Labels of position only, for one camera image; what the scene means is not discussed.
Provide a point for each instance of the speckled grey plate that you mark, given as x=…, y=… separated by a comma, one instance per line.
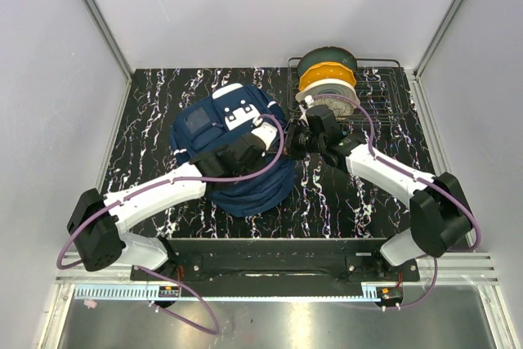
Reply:
x=341, y=108

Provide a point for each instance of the navy blue student backpack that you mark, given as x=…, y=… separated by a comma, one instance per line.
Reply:
x=219, y=119

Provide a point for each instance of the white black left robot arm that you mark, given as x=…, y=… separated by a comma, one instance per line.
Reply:
x=100, y=225

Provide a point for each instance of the black wire dish rack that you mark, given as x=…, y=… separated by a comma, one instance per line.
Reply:
x=381, y=85

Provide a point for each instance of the yellow plate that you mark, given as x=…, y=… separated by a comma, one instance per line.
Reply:
x=326, y=70

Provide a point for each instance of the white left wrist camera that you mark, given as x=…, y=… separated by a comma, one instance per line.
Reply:
x=266, y=129

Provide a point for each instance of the white plate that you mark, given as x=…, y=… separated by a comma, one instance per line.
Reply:
x=329, y=86

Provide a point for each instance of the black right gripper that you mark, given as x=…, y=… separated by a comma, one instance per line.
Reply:
x=290, y=141

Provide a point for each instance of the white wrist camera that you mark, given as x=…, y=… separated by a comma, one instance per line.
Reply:
x=266, y=129
x=304, y=105

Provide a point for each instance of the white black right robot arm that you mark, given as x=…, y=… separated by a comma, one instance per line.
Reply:
x=439, y=212

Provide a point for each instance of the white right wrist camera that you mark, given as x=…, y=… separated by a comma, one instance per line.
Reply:
x=304, y=105

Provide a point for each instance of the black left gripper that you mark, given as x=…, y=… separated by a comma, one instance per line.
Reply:
x=257, y=163

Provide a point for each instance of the dark green plate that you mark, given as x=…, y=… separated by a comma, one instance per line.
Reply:
x=326, y=54

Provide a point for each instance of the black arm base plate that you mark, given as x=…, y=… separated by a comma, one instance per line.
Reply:
x=351, y=267

